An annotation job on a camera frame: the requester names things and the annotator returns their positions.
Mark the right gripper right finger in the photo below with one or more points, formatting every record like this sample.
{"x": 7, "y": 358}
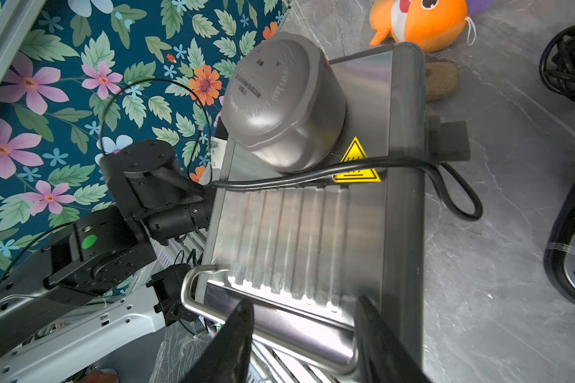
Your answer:
{"x": 381, "y": 356}

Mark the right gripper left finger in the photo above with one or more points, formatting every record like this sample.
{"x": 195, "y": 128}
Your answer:
{"x": 227, "y": 357}

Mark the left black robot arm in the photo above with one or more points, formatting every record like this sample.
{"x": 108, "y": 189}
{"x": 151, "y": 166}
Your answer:
{"x": 153, "y": 202}

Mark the grey water tank lid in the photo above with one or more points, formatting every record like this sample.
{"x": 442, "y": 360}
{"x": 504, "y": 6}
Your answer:
{"x": 284, "y": 103}

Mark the round beige coaster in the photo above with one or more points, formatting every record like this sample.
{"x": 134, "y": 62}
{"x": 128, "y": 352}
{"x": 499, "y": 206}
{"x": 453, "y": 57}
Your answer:
{"x": 442, "y": 79}

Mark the orange plush fish toy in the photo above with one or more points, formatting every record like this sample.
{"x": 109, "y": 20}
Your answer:
{"x": 432, "y": 25}

